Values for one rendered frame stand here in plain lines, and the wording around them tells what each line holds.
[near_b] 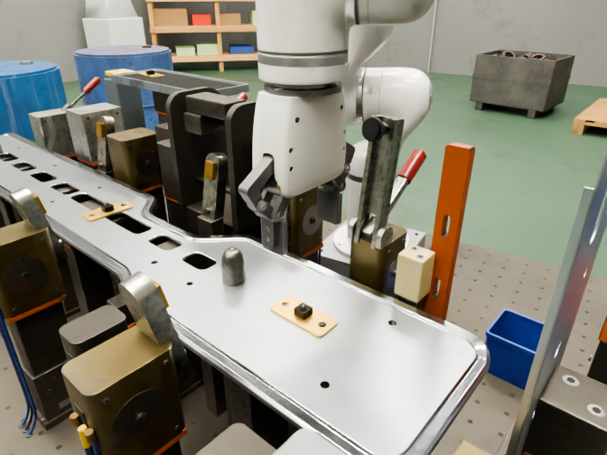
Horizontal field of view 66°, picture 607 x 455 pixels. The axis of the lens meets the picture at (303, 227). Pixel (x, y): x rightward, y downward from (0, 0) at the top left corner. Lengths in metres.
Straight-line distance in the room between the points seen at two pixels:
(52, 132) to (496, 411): 1.25
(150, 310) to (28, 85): 2.43
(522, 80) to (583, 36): 2.91
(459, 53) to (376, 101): 8.39
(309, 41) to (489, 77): 6.03
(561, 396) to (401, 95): 0.70
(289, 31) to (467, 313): 0.85
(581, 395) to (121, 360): 0.39
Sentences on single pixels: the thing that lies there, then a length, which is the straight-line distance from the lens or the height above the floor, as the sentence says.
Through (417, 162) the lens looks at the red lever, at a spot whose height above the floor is 1.14.
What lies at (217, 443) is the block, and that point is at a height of 0.98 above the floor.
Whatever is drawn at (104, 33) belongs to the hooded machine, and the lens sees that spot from 8.70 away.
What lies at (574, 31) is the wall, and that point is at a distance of 9.06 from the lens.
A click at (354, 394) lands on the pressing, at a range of 0.49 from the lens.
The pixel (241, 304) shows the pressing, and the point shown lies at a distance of 0.60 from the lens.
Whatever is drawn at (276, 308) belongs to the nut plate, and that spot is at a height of 1.00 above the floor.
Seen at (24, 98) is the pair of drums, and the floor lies 0.87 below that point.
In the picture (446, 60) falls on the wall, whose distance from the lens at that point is 9.43.
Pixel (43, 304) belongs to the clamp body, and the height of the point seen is 0.93.
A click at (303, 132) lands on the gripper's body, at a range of 0.44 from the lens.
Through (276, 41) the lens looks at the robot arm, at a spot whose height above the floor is 1.32.
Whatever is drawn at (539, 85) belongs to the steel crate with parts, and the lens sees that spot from 6.23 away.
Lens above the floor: 1.35
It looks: 27 degrees down
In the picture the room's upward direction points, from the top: straight up
